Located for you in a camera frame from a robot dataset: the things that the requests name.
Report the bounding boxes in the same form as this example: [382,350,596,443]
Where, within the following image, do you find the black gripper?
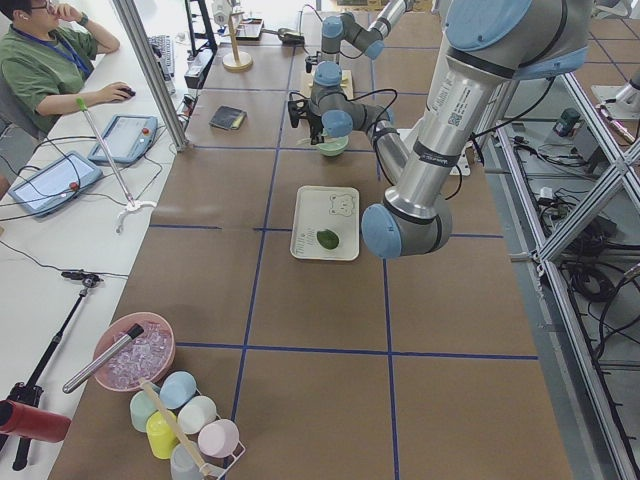
[305,53,322,73]
[306,107,324,145]

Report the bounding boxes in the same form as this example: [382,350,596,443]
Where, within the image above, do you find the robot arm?
[305,0,414,73]
[289,1,592,259]

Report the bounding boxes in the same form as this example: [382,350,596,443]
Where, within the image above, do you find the light green bowl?
[315,136,349,157]

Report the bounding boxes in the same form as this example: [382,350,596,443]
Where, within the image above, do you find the pink ice bowl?
[94,312,176,392]

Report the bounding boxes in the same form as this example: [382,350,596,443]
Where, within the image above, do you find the metal ice scoop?
[261,28,305,46]

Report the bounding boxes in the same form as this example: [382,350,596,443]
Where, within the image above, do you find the bamboo cutting board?
[299,70,354,99]

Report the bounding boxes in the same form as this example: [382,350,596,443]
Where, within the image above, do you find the dark wooden glass tray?
[236,18,264,41]

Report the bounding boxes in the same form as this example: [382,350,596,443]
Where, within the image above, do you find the wooden mug tree stand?
[222,13,253,73]

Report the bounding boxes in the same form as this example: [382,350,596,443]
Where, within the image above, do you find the white bear print tray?
[290,185,359,261]

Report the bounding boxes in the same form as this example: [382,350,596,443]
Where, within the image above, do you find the grey folded cloth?
[209,105,247,130]

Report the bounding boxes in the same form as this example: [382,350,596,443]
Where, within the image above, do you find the far blue teach pendant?
[102,114,158,165]

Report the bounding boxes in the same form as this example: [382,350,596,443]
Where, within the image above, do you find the blue teach pendant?
[8,151,103,217]
[102,114,158,165]

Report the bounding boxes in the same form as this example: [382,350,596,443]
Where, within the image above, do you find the reacher grabber stick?
[76,97,157,234]

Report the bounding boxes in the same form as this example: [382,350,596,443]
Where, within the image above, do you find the person in green shirt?
[1,1,133,134]

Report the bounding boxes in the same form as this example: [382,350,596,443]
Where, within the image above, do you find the near blue teach pendant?
[8,151,103,217]

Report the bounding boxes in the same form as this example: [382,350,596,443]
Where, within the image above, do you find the blue cup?
[159,371,197,410]

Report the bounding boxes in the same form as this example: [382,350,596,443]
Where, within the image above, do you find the white cup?
[178,395,217,435]

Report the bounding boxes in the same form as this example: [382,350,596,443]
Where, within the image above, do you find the pink cup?
[198,419,240,458]

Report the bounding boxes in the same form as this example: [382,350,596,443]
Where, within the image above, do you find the green cup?
[129,390,157,433]

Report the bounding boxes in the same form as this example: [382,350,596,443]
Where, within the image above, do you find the yellow cup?
[146,411,179,460]

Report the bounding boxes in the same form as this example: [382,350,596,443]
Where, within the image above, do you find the grey cup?
[170,444,204,480]

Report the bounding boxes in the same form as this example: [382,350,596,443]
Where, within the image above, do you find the black tripod stick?
[1,270,103,471]

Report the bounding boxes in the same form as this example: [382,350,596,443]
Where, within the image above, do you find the red bottle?
[1,400,71,443]

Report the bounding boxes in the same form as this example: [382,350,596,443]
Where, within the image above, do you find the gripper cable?
[298,3,326,66]
[287,88,399,131]

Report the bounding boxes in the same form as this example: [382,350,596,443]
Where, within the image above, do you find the aluminium frame post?
[112,0,189,152]

